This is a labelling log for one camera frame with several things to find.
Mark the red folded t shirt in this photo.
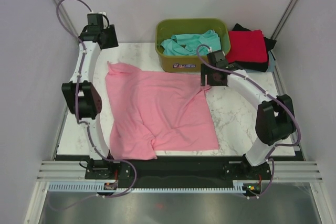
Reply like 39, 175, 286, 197
226, 30, 268, 63

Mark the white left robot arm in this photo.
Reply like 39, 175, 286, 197
61, 12, 119, 179

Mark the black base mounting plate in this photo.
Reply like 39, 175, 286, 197
83, 155, 272, 189

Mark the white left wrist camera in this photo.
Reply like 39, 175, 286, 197
87, 12, 107, 18

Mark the pink t shirt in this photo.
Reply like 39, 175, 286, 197
105, 63, 219, 160

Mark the white slotted cable duct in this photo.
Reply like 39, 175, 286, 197
48, 178, 246, 194

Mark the black folded t shirt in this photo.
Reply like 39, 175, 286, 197
231, 23, 277, 72

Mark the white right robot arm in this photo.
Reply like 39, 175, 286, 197
201, 49, 298, 179

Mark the aluminium extrusion rail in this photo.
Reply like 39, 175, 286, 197
36, 159, 90, 182

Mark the teal t shirt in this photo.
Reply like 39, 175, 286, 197
160, 30, 221, 56

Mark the right aluminium frame post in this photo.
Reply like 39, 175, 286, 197
271, 0, 299, 40

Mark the olive green plastic bin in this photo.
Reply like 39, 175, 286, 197
155, 18, 230, 72

